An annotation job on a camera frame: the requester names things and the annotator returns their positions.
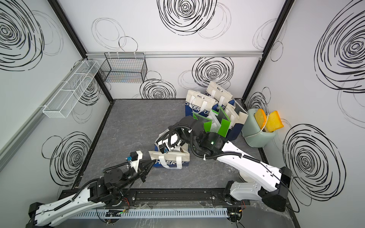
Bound green white bag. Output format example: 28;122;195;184
193;113;213;132
208;106;231;138

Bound white wire shelf basket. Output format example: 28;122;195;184
42;60;100;118

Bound blue beige bag back row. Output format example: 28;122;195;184
205;81;235;112

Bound blue beige bag first row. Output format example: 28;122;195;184
148;129;190;170

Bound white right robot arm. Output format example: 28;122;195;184
167;116;292;212

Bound grey slotted cable duct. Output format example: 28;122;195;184
72;208;229;220

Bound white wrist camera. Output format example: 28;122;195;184
157;139;174;154
126;151;143;173

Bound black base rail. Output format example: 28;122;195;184
58;188;286;207

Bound black corner frame post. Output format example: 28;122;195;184
241;0;295;103
47;0;114;105

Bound black corner frame post right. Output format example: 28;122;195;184
241;0;295;103

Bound blue beige takeout bag front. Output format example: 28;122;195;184
224;100;248;141

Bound aluminium wall rail left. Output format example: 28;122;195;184
1;58;86;172

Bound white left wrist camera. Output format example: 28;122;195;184
126;151;143;173

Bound black corner frame post left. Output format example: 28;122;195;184
47;0;114;105

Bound aluminium wall rail back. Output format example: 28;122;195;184
86;51;263;59

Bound clear wine glass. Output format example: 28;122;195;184
225;165;239;177

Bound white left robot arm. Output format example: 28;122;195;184
26;160;156;228

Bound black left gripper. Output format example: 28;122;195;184
115;158;156;193

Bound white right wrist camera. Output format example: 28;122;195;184
157;139;174;154

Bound aluminium wall rail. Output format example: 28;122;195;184
1;58;86;172
86;51;263;59

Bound black wire basket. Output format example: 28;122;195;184
99;52;147;84

